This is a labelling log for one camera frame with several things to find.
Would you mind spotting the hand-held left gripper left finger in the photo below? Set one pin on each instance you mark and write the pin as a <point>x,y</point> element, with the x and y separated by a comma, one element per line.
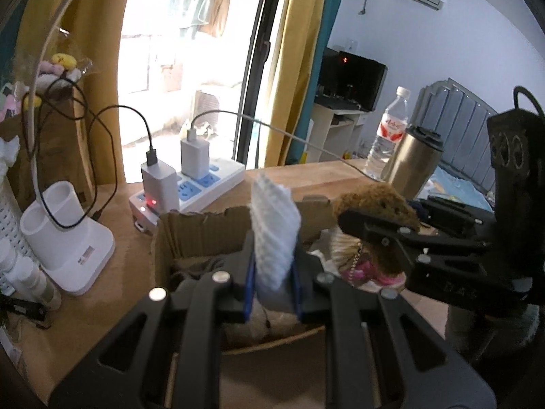
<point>249,289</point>

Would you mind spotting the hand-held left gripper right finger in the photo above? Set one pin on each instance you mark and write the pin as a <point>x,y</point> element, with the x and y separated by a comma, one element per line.
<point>296,294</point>

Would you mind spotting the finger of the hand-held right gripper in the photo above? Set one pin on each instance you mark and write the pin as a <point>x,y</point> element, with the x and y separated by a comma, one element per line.
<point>383,230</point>
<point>460,221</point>

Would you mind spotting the brown plush toy pink outfit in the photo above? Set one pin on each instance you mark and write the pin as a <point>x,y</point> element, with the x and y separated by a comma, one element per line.
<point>379,204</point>

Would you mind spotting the white foam sheet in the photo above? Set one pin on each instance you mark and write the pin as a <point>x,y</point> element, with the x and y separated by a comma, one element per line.
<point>272,230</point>

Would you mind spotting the brown cardboard box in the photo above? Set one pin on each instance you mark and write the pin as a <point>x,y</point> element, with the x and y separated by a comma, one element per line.
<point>204,230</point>

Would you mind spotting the light blue printed blanket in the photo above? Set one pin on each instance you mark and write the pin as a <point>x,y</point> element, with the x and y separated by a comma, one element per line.
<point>460,187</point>

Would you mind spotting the white cloth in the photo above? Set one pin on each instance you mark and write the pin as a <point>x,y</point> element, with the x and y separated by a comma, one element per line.
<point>323,255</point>

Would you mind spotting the steel tumbler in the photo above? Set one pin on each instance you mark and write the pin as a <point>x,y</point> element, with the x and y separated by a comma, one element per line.
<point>411,162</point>

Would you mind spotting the grey padded headboard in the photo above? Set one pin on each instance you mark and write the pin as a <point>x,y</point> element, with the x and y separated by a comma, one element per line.
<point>460,128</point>

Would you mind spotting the clear water bottle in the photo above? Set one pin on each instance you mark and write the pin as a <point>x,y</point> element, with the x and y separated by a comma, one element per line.
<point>389,136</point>

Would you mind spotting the white computer desk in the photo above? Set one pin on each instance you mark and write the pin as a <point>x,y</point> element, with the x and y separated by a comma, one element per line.
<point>340,132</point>

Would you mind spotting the white power strip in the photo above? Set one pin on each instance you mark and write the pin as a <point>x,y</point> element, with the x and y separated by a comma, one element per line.
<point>213,179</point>

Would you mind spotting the white charger black plug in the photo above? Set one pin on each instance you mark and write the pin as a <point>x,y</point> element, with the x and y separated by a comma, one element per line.
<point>159,187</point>

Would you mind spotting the black monitor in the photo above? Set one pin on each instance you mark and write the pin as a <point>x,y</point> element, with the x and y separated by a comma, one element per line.
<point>353,76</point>

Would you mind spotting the white desk lamp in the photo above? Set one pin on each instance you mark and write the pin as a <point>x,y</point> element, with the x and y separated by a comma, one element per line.
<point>81,243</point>

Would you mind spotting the yellow curtain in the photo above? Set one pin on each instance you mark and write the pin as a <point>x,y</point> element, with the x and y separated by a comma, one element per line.
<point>102,51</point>
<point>293,72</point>

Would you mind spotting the teal curtain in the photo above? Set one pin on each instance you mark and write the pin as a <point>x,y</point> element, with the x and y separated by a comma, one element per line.
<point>328,30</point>

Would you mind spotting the white pill bottle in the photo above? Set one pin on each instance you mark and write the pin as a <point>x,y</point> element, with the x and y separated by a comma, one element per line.
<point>7,268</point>
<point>40,285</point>

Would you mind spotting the brown paper box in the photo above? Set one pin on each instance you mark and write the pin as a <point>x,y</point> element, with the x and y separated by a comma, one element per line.
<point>55,149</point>

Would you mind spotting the white plastic basket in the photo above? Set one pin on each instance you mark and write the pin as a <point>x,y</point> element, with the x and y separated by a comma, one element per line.
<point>8,204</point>

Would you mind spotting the clear bag of plush toys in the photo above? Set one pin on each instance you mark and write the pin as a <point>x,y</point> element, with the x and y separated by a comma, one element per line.
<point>55,72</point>

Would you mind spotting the hanging clothes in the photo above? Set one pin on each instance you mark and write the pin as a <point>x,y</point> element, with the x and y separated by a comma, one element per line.
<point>204,0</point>

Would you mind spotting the black door frame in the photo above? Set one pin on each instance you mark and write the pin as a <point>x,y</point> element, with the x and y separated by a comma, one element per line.
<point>259,72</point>

